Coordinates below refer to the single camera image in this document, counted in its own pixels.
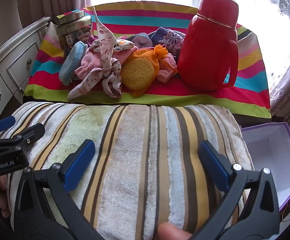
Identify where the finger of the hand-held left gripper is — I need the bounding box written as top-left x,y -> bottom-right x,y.
0,116 -> 16,137
10,123 -> 46,150

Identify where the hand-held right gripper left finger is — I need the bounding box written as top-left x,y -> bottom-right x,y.
13,139 -> 96,230

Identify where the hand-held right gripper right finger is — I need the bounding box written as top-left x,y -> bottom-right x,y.
199,140 -> 280,233

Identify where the white box with purple edges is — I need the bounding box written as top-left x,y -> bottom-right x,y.
241,122 -> 290,212

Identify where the magenta knitted glove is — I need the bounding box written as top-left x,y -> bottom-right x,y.
87,34 -> 100,46

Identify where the person's left hand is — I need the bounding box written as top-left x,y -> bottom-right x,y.
0,175 -> 11,218

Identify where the person's right hand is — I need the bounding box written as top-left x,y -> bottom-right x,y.
157,222 -> 193,240

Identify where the white ornate dresser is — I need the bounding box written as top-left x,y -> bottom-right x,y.
0,16 -> 51,125

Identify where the beige striped towel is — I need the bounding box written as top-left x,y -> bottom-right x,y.
6,102 -> 255,240

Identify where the blue coin pouch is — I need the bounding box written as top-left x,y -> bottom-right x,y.
59,42 -> 87,87

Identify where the light pink knitted glove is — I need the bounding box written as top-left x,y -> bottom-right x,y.
74,52 -> 103,80

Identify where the colourful striped tablecloth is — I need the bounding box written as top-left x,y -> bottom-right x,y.
23,4 -> 272,119

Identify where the yellow round sponge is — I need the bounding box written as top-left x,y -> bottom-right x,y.
121,59 -> 154,90

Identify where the red thermos jug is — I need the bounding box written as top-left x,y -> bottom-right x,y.
177,0 -> 239,92

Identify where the glass jar with gold lid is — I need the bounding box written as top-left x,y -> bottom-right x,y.
55,9 -> 93,58

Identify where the pink fabric pouch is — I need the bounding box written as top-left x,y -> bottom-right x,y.
112,45 -> 138,63

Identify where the orange mesh bag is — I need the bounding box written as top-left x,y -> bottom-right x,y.
121,44 -> 178,98

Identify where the white printed cloth pouch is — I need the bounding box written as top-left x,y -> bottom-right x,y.
88,37 -> 135,53

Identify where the purple knitted sock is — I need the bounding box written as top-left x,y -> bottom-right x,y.
149,27 -> 186,58

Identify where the black white checkered cloth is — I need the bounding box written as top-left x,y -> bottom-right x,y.
131,32 -> 152,48

